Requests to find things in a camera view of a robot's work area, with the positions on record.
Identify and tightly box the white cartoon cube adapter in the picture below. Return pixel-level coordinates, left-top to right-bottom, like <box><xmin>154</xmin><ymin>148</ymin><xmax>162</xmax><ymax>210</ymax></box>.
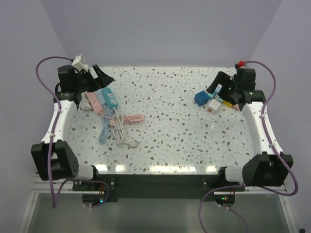
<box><xmin>207</xmin><ymin>99</ymin><xmax>222</xmax><ymax>114</ymax></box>

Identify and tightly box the light blue power strip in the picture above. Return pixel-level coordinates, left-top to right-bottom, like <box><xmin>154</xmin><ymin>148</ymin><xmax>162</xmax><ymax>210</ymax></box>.
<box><xmin>95</xmin><ymin>89</ymin><xmax>106</xmax><ymax>105</ymax></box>

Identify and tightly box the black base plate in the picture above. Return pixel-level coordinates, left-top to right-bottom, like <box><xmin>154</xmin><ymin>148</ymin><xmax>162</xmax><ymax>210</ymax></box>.
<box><xmin>72</xmin><ymin>174</ymin><xmax>239</xmax><ymax>202</ymax></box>

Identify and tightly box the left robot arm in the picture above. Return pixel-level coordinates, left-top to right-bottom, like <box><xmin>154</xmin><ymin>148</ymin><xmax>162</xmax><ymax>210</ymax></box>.
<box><xmin>31</xmin><ymin>65</ymin><xmax>114</xmax><ymax>190</ymax></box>

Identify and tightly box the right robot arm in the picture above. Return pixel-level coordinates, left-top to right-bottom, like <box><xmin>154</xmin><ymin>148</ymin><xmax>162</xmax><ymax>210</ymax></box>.
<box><xmin>207</xmin><ymin>67</ymin><xmax>294</xmax><ymax>191</ymax></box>

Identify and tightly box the pink cable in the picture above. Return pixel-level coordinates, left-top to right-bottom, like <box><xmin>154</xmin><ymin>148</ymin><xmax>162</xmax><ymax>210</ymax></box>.
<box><xmin>106</xmin><ymin>113</ymin><xmax>144</xmax><ymax>127</ymax></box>

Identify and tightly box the yellow cube socket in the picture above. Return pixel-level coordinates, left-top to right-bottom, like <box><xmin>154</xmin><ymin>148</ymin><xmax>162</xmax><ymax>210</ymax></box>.
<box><xmin>223</xmin><ymin>100</ymin><xmax>233</xmax><ymax>108</ymax></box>

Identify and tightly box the white power strip cable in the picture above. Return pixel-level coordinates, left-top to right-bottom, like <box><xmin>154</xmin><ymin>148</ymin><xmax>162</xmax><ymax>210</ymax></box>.
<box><xmin>79</xmin><ymin>92</ymin><xmax>94</xmax><ymax>112</ymax></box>

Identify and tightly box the pink power strip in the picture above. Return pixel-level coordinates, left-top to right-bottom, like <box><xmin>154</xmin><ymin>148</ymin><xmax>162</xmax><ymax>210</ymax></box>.
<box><xmin>86</xmin><ymin>92</ymin><xmax>104</xmax><ymax>115</ymax></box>

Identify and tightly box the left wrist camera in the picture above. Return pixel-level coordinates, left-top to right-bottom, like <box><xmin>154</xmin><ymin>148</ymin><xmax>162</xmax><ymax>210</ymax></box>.
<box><xmin>71</xmin><ymin>54</ymin><xmax>88</xmax><ymax>71</ymax></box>

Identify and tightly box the small blue charger plug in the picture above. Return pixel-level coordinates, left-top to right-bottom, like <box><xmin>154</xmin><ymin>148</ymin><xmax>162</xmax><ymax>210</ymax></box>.
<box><xmin>213</xmin><ymin>84</ymin><xmax>222</xmax><ymax>96</ymax></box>

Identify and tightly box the blue cube socket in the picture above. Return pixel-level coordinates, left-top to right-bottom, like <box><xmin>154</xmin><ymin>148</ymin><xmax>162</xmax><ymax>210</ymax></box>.
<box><xmin>194</xmin><ymin>91</ymin><xmax>209</xmax><ymax>107</ymax></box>

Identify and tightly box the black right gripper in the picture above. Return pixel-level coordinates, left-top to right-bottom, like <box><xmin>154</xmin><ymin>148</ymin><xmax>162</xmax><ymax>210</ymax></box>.
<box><xmin>207</xmin><ymin>71</ymin><xmax>240</xmax><ymax>106</ymax></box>

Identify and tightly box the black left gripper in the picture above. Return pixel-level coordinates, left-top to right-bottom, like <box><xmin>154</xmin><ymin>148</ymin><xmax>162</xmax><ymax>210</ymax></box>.
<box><xmin>74</xmin><ymin>65</ymin><xmax>114</xmax><ymax>93</ymax></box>

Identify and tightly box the pink cube socket adapter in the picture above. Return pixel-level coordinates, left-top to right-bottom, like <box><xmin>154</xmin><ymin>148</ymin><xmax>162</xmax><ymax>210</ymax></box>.
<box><xmin>232</xmin><ymin>104</ymin><xmax>240</xmax><ymax>111</ymax></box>

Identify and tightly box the light blue cable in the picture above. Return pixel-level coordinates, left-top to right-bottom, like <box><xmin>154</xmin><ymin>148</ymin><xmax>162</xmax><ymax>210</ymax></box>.
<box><xmin>98</xmin><ymin>108</ymin><xmax>115</xmax><ymax>144</ymax></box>

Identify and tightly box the teal power strip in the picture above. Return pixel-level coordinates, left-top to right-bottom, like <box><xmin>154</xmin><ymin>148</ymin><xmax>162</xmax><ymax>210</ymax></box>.
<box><xmin>101</xmin><ymin>87</ymin><xmax>119</xmax><ymax>109</ymax></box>

